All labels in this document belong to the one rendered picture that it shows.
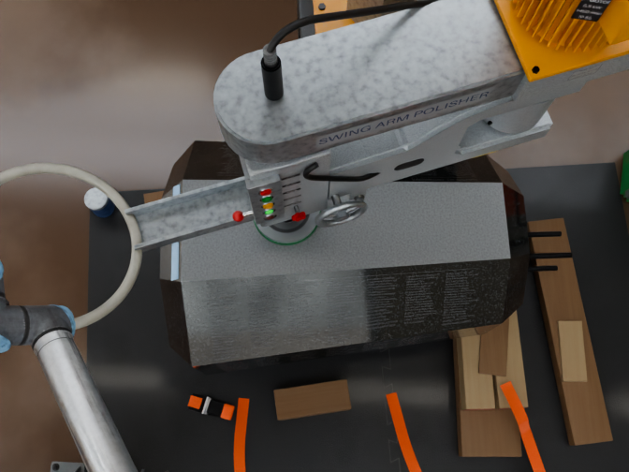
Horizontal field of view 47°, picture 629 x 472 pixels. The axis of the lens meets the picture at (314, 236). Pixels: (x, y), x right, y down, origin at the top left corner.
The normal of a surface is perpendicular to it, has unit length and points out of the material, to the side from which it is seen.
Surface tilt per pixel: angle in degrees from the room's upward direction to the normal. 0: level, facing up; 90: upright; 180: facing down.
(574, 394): 0
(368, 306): 45
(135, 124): 0
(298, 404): 0
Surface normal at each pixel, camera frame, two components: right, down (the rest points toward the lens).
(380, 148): -0.06, -0.25
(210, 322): 0.06, 0.49
